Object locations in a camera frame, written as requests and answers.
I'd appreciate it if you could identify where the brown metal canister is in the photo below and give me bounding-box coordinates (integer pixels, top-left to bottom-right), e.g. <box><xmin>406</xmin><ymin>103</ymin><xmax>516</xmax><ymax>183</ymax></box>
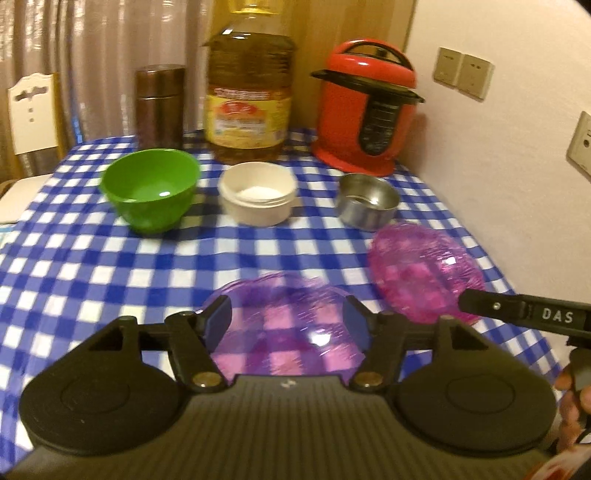
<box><xmin>134</xmin><ymin>64</ymin><xmax>187</xmax><ymax>151</ymax></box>

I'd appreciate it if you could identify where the stainless steel bowl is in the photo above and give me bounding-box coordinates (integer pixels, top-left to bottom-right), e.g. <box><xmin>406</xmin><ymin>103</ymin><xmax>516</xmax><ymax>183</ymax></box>
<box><xmin>335</xmin><ymin>173</ymin><xmax>401</xmax><ymax>232</ymax></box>

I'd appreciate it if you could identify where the green plastic bowl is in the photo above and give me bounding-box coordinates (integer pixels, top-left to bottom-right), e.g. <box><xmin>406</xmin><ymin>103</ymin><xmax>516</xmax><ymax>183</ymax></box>
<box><xmin>100</xmin><ymin>148</ymin><xmax>201</xmax><ymax>234</ymax></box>

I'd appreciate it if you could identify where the white wooden chair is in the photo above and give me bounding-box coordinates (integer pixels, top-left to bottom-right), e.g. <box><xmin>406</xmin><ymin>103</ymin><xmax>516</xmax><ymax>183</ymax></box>
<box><xmin>0</xmin><ymin>72</ymin><xmax>64</xmax><ymax>225</ymax></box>

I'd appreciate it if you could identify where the beige wall socket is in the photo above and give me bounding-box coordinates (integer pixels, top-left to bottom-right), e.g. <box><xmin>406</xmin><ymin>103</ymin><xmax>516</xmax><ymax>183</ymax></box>
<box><xmin>567</xmin><ymin>111</ymin><xmax>591</xmax><ymax>182</ymax></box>

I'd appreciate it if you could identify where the purple translucent plate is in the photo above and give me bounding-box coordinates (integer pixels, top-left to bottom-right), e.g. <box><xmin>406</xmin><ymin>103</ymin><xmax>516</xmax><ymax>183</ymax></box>
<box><xmin>199</xmin><ymin>271</ymin><xmax>366</xmax><ymax>384</ymax></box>

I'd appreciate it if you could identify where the pink translucent plate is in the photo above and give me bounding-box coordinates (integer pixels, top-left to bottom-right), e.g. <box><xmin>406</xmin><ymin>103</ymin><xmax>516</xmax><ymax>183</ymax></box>
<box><xmin>367</xmin><ymin>222</ymin><xmax>486</xmax><ymax>326</ymax></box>

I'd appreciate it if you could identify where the large cooking oil bottle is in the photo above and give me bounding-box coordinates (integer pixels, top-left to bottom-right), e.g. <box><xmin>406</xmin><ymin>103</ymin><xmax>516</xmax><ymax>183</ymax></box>
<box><xmin>202</xmin><ymin>0</ymin><xmax>296</xmax><ymax>164</ymax></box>

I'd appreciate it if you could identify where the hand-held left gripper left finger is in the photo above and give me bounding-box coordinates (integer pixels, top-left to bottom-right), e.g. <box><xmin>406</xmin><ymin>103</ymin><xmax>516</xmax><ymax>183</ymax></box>
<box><xmin>88</xmin><ymin>294</ymin><xmax>234</xmax><ymax>394</ymax></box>

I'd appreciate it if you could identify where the blue white checkered tablecloth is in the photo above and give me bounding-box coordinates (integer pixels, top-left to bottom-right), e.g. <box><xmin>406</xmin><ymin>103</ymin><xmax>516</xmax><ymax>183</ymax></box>
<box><xmin>0</xmin><ymin>128</ymin><xmax>563</xmax><ymax>446</ymax></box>

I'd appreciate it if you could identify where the white plastic bowl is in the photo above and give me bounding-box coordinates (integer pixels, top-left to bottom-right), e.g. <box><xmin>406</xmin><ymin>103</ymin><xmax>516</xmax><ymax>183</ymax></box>
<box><xmin>218</xmin><ymin>161</ymin><xmax>297</xmax><ymax>227</ymax></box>

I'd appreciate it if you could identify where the sheer curtain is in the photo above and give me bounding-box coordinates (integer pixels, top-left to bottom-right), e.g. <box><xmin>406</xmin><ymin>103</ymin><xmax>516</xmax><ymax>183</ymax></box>
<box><xmin>0</xmin><ymin>0</ymin><xmax>214</xmax><ymax>178</ymax></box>

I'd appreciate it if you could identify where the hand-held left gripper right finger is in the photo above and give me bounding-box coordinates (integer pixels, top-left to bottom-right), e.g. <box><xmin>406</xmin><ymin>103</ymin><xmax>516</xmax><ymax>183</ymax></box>
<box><xmin>342</xmin><ymin>294</ymin><xmax>490</xmax><ymax>394</ymax></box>

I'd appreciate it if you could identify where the red electric pressure cooker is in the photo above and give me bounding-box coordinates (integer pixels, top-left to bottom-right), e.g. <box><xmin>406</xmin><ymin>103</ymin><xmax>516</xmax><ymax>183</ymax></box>
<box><xmin>309</xmin><ymin>39</ymin><xmax>426</xmax><ymax>177</ymax></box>

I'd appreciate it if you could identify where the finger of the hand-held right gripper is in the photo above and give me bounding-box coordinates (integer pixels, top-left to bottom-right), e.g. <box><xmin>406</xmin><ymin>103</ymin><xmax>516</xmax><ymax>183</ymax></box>
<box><xmin>458</xmin><ymin>288</ymin><xmax>591</xmax><ymax>346</ymax></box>

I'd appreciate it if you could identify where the person's right hand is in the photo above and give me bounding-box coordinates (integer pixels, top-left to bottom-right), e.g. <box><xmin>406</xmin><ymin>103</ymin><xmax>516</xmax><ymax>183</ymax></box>
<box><xmin>553</xmin><ymin>369</ymin><xmax>591</xmax><ymax>450</ymax></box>

